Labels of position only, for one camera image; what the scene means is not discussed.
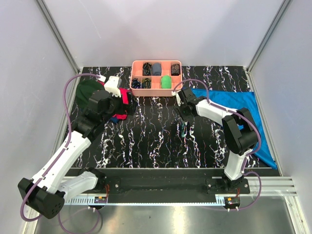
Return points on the green rolled cloth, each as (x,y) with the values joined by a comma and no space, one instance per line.
(166,82)

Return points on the pink divided organizer box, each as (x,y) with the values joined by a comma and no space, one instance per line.
(155,90)

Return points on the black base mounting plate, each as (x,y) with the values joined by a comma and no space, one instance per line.
(169,186)

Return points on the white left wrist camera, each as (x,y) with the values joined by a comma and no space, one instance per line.
(112,86)

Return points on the dark floral rolled cloth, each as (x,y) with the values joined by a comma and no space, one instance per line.
(147,69)

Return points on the dark green baseball cap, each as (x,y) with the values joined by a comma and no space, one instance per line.
(84,91)

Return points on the aluminium frame rail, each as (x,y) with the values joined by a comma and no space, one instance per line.
(56,33)

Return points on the yellow floral rolled cloth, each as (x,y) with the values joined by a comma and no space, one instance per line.
(146,83)

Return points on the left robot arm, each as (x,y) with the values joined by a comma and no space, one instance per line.
(45,192)

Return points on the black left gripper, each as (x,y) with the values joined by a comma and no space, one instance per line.
(128,109)

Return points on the teal plastic knife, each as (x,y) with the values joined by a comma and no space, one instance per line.
(184,129)

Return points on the brown patterned rolled cloth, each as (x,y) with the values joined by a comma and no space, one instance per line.
(175,69)

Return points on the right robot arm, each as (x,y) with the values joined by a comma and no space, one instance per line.
(240,131)

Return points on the bright blue napkin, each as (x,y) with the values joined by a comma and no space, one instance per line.
(238,100)

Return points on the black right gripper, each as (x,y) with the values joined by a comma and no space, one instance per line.
(178,109)

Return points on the grey rolled cloth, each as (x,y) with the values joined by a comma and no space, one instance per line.
(156,69)

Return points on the navy striped rolled cloth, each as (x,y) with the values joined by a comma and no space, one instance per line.
(136,84)

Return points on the pink folded cloth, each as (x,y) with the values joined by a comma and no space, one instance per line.
(124,97)

